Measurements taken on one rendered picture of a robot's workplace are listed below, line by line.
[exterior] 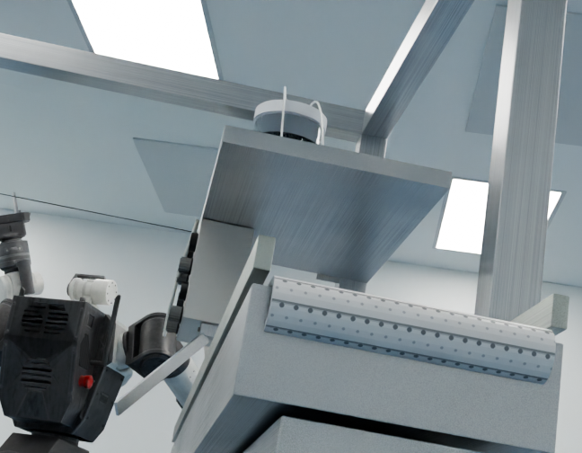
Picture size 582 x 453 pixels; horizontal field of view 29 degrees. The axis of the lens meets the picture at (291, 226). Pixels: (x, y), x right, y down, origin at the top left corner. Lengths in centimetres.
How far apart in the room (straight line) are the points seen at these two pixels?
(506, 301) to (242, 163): 70
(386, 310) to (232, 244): 121
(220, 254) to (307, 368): 120
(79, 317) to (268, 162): 101
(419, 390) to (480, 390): 6
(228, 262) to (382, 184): 42
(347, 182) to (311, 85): 338
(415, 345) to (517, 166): 43
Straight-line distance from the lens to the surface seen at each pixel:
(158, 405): 740
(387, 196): 192
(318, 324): 97
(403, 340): 98
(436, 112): 534
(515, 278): 131
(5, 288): 319
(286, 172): 188
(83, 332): 274
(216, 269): 215
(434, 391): 100
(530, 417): 102
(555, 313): 105
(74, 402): 274
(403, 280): 751
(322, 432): 97
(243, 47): 502
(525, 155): 136
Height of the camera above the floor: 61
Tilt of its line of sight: 19 degrees up
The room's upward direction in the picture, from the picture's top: 9 degrees clockwise
